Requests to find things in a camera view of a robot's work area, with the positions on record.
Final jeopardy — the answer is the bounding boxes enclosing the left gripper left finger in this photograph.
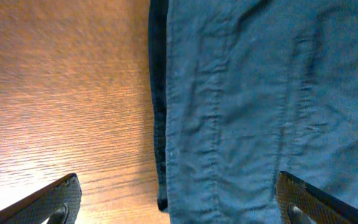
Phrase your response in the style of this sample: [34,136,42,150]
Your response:
[0,173,82,224]

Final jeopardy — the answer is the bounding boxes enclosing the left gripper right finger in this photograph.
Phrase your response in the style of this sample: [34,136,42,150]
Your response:
[275,171,358,224]

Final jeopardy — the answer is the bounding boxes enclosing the navy blue shorts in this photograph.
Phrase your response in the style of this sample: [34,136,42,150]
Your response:
[148,0,358,223]

